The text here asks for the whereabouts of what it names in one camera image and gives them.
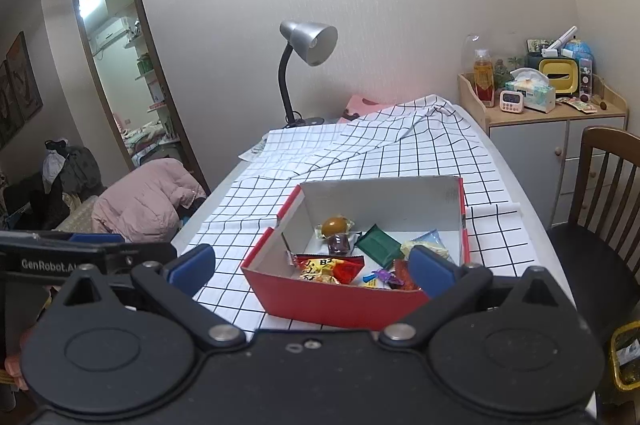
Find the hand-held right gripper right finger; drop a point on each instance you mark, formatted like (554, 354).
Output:
(430, 272)

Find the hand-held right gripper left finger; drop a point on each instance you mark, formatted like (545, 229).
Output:
(192, 267)

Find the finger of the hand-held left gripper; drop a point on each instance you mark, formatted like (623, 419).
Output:
(95, 237)

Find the yellow smiley snack packet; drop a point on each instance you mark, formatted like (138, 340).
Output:
(430, 251)

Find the orange brown snack packet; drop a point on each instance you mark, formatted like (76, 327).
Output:
(402, 274)

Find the white light blue snack packet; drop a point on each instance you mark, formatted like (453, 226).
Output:
(427, 236)

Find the purple candy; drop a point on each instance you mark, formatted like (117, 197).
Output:
(385, 276)

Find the green cracker packet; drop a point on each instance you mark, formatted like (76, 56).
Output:
(380, 246)

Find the brown round snack pack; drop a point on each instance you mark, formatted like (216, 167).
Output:
(339, 244)

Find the red gold snack packet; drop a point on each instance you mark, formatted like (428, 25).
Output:
(327, 267)

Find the amber egg snack pack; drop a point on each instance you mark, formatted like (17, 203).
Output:
(334, 225)

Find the red cardboard box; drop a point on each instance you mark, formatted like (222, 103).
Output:
(325, 305)

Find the pink padded jacket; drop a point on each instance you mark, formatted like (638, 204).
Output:
(145, 200)

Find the pile of dark clothes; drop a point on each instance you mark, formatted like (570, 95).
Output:
(72, 170)

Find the printed paper leaflet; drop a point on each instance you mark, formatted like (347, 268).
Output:
(254, 150)

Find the white checked tablecloth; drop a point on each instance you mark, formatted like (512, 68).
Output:
(400, 130)

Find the wooden top storage cabinet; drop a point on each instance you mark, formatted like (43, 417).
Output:
(525, 155)

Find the brown wooden chair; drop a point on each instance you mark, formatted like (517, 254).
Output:
(595, 250)

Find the pink pouch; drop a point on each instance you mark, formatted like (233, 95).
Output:
(362, 105)

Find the white digital timer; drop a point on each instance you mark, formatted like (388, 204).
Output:
(511, 101)

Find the orange drink bottle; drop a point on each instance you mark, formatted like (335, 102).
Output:
(483, 77)

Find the white air conditioner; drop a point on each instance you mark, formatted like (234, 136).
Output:
(111, 31)

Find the soft tissue pack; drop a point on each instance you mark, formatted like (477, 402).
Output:
(532, 90)

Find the yellow waste bin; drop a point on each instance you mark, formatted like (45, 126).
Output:
(627, 355)

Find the yellow tissue box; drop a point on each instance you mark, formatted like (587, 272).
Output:
(560, 77)

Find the silver desk lamp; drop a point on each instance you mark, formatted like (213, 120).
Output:
(307, 37)

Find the small blue globe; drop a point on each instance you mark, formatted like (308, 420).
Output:
(580, 50)

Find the white tube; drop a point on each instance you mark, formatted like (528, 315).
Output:
(562, 39)

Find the dark wall pictures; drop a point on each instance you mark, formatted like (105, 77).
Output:
(20, 85)

